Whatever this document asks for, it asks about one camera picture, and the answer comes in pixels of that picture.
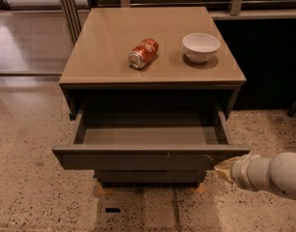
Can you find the grey drawer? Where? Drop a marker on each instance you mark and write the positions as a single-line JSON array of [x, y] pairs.
[[157, 141], [150, 177]]

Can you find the metal railing frame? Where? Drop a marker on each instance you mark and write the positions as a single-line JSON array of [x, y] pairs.
[[237, 19]]

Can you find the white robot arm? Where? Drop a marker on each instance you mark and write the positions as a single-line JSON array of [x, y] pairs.
[[251, 172]]

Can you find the crushed orange soda can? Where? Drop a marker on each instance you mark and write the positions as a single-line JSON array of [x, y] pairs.
[[143, 54]]

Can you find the white ceramic bowl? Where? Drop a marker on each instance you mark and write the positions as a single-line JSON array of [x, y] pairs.
[[200, 47]]

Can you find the grey top drawer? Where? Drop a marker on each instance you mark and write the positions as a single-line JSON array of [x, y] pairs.
[[157, 141]]

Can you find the foam-covered gripper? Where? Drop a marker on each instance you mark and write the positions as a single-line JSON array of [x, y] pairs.
[[239, 171]]

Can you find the grey drawer cabinet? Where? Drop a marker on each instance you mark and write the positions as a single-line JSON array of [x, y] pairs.
[[98, 76]]

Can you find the grey bottom drawer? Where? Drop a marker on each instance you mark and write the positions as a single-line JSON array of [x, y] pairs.
[[150, 177]]

